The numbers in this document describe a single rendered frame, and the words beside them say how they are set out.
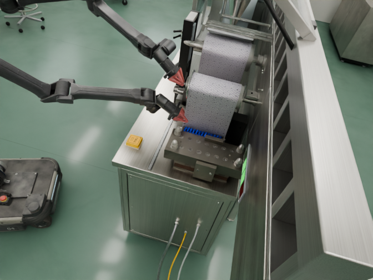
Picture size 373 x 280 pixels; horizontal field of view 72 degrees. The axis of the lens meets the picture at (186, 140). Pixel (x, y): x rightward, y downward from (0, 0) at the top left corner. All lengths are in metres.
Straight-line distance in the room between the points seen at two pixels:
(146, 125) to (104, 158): 1.09
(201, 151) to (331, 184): 0.87
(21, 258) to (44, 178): 0.55
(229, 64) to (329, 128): 0.90
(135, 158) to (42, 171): 1.05
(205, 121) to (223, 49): 0.37
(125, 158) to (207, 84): 0.56
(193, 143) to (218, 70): 0.41
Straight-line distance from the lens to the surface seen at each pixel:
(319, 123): 0.58
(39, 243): 2.24
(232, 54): 1.38
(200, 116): 1.31
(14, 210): 2.14
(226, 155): 1.29
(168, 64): 1.27
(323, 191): 0.46
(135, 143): 1.41
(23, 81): 1.26
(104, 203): 2.29
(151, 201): 1.56
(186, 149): 1.26
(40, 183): 2.21
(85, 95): 1.27
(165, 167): 1.34
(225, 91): 1.22
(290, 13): 0.91
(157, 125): 1.55
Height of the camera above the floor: 1.97
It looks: 46 degrees down
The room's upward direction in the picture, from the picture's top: 11 degrees clockwise
